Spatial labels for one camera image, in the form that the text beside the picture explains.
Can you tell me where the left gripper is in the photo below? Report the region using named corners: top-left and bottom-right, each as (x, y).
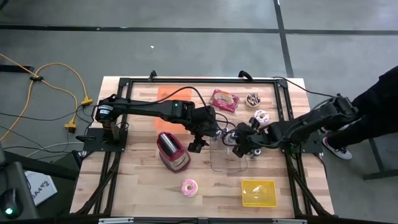
top-left (188, 105), bottom-right (218, 153)

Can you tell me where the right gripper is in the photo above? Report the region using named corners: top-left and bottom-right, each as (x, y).
top-left (231, 117), bottom-right (272, 157)

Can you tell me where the white frosted toy donut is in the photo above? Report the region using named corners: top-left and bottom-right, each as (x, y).
top-left (253, 109), bottom-right (270, 126)

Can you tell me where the chocolate frosted toy donut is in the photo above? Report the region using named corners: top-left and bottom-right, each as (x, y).
top-left (245, 93), bottom-right (262, 108)

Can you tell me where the red snack packet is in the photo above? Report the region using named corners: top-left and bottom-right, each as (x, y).
top-left (208, 88), bottom-right (241, 113)

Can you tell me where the clear plastic bin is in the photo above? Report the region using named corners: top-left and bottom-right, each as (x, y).
top-left (208, 119), bottom-right (249, 174)

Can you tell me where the shiny metal box grater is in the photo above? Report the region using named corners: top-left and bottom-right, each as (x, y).
top-left (155, 131), bottom-right (192, 174)

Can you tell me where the pink frosted toy donut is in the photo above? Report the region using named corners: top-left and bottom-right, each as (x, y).
top-left (180, 179), bottom-right (199, 198)

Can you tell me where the yellow plastic tray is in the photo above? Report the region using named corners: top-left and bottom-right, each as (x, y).
top-left (241, 179), bottom-right (278, 208)

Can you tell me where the person's white sneaker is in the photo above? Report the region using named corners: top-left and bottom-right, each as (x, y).
top-left (322, 136), bottom-right (354, 161)

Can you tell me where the person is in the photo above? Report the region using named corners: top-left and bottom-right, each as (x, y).
top-left (320, 65), bottom-right (398, 160)

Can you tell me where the black metal stand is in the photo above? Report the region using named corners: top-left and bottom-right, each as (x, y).
top-left (362, 136), bottom-right (398, 181)

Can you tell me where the black desk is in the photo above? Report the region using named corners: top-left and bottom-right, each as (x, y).
top-left (0, 141), bottom-right (80, 220)

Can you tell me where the white printed cardboard box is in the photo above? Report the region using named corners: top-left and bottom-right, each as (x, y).
top-left (24, 170), bottom-right (58, 207)

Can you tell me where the black computer mouse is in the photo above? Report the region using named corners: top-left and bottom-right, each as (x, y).
top-left (0, 188), bottom-right (23, 220)

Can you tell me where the black flat bar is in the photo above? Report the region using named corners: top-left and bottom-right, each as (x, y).
top-left (0, 64), bottom-right (34, 74)

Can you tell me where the black aluminium table frame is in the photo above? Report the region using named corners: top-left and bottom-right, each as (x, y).
top-left (73, 76), bottom-right (336, 218)

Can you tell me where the silver metal bracket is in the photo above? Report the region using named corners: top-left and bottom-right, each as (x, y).
top-left (98, 217), bottom-right (134, 224)
top-left (272, 218), bottom-right (308, 224)

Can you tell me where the yellow extension cable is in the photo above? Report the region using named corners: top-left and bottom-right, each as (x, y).
top-left (0, 52), bottom-right (93, 142)

